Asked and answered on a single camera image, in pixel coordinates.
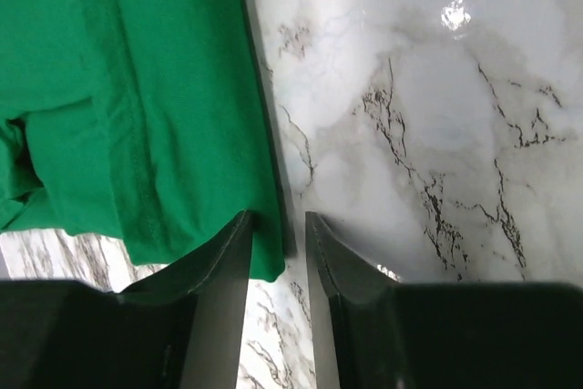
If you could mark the green t shirt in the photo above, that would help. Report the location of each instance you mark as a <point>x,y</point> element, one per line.
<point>140,120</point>

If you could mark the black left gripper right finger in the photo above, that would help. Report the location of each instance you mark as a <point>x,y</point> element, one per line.
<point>369,331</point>

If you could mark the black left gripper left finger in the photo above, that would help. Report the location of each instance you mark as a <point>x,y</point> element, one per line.
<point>180,327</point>

